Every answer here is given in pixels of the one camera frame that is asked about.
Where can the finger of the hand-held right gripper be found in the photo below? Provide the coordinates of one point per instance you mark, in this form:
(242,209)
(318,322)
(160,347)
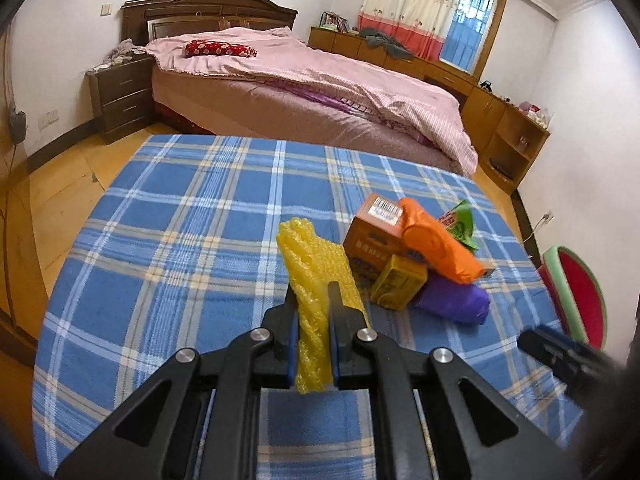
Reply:
(560,355)

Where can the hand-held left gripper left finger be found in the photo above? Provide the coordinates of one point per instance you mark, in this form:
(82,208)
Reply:
(277,350)

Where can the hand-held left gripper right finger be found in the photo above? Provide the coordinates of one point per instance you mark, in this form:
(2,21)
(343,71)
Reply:
(350,355)

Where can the yellow bubble wrap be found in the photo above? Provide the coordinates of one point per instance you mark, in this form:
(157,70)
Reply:
(312,310)

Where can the red bucket with green rim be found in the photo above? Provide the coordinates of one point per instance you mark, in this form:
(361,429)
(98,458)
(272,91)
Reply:
(580,290)

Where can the small yellow box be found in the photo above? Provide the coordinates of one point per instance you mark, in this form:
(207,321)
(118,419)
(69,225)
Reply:
(397,282)

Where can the orange cardboard box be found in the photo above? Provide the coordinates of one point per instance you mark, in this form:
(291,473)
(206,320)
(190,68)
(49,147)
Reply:
(367,240)

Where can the purple plastic bag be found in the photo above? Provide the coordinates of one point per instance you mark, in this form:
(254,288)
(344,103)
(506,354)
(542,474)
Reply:
(455,300)

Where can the orange plastic bag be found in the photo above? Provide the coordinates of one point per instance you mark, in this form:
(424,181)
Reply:
(435,245)

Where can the green snack wrapper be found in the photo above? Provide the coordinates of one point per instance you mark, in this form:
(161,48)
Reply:
(462,225)

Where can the blue plaid cloth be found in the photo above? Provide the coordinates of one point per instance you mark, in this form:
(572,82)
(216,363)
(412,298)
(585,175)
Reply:
(200,240)

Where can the black flat device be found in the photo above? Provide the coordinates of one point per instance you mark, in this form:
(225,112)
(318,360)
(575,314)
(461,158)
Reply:
(502,167)

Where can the clear glass cup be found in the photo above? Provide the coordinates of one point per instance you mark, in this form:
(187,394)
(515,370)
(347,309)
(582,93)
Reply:
(523,143)

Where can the mauve bed sheet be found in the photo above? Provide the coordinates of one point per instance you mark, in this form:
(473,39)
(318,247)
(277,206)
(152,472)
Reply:
(260,110)

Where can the pink and white toiletries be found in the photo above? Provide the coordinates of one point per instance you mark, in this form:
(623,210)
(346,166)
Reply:
(534,114)

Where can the long wooden desk cabinet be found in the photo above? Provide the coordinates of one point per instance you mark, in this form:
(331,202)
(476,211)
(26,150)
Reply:
(480,115)

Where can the pink quilt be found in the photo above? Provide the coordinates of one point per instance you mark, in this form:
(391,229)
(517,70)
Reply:
(325,75)

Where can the small black desk object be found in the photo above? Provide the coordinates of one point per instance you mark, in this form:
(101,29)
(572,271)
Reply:
(486,85)

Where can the dark wooden nightstand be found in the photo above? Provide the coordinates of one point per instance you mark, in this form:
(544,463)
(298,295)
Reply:
(122,100)

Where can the red floral pillow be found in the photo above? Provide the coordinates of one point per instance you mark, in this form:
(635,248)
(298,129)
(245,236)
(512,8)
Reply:
(220,49)

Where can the grey clothing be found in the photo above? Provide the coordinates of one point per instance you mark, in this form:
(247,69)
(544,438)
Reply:
(387,42)

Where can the wooden framed window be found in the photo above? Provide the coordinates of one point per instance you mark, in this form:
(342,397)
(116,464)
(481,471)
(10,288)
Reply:
(467,35)

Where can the pale crumpled cloth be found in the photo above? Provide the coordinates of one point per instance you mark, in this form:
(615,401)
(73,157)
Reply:
(117,55)

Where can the dark wooden bed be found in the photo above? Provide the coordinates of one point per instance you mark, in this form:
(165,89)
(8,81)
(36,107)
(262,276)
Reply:
(210,5)

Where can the cream and red curtain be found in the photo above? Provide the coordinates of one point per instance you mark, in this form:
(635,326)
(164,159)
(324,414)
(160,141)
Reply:
(410,5)

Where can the white wall socket with plug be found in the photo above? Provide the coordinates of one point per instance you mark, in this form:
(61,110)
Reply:
(548,217)

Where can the white double wall outlet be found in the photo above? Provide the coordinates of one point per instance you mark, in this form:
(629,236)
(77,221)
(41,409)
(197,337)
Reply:
(48,118)

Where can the black wall charger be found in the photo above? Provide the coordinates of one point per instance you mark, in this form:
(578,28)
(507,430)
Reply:
(18,125)

